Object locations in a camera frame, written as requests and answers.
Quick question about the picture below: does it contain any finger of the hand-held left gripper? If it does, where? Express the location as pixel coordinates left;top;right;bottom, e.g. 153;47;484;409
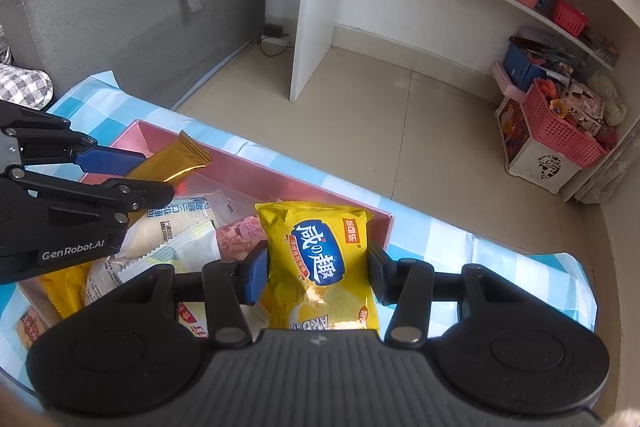
0;101;147;175
0;169;176;233

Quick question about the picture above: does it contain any white triangular snack packet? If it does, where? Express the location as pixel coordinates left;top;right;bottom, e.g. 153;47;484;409
84;251;166;308

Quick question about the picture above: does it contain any blue storage box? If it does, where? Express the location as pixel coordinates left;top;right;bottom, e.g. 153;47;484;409
502;42;546;90

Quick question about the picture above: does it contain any large pink basket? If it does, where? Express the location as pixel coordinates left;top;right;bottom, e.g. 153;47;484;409
520;78;608;168

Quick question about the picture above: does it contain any black cable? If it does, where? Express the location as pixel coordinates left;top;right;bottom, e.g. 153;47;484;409
257;34;291;58

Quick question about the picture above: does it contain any white cream snack packet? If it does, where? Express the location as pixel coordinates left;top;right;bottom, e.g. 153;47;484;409
125;197;222;260

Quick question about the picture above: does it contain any grey checked pillow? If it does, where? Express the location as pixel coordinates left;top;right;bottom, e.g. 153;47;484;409
0;62;55;110

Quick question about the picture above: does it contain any grey sofa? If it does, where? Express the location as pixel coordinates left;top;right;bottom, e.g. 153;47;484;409
0;0;278;110

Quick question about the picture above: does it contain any gold snack bar packet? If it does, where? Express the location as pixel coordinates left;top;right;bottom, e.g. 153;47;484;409
122;130;213;194

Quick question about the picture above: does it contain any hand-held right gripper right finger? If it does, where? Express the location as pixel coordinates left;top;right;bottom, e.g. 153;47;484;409
368;244;506;348

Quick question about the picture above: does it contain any small clear packet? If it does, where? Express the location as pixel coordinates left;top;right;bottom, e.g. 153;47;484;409
202;189;238;220

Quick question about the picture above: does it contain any yellow snack packet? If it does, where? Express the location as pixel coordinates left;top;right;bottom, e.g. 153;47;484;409
39;263;92;322

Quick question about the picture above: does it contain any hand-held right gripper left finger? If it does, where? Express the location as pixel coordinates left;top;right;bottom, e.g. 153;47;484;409
117;241;271;348

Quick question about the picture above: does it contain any red white snack packet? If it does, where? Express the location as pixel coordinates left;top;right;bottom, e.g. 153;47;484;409
177;302;211;339

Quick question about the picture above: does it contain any white shelf unit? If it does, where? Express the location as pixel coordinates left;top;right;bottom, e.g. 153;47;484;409
289;0;640;202

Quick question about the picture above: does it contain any yellow chips packet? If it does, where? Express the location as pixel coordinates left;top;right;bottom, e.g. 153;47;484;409
254;201;382;339

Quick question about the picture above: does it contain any small red basket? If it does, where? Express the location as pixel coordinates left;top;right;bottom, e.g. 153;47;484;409
552;0;590;36

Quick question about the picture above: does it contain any blue checked tablecloth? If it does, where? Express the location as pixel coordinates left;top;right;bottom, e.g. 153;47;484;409
0;69;598;388

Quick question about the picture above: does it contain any clear brown snack packet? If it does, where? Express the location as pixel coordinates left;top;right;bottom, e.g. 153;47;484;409
19;307;48;353

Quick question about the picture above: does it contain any pale green yarn ball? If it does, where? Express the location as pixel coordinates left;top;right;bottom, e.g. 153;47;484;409
587;71;628;125

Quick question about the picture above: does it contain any pink snack box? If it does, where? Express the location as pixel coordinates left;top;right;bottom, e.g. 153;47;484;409
17;119;396;358

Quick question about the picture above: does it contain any pink snack packet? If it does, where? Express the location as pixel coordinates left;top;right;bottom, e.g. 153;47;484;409
215;214;268;270

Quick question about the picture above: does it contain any white pink storage stool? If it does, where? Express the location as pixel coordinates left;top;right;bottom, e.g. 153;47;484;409
492;62;583;195

